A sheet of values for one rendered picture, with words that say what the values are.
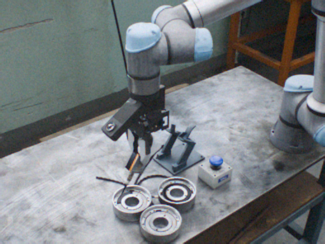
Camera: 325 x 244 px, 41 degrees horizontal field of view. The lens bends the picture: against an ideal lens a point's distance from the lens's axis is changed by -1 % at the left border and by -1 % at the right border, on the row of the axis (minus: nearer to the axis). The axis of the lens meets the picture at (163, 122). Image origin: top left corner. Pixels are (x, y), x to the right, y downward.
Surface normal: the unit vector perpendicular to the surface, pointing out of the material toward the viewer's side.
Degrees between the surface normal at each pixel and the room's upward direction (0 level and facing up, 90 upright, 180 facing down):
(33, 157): 0
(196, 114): 0
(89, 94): 90
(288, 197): 0
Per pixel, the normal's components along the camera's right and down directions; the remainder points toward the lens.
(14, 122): 0.61, 0.46
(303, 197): 0.01, -0.82
